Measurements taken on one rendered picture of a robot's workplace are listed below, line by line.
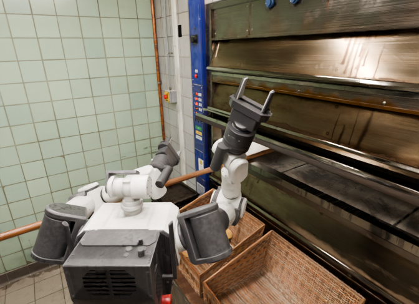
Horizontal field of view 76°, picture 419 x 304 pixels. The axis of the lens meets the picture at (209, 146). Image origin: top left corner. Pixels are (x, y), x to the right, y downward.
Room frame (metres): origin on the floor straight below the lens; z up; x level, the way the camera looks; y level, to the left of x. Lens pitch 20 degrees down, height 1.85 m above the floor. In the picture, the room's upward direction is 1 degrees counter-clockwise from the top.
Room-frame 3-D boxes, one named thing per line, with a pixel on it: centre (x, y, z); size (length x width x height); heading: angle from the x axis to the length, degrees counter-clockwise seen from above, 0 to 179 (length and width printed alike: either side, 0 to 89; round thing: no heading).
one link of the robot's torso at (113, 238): (0.62, 0.23, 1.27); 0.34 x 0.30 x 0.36; 88
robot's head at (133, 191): (0.68, 0.22, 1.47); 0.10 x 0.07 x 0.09; 88
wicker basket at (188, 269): (1.44, 0.02, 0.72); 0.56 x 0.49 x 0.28; 33
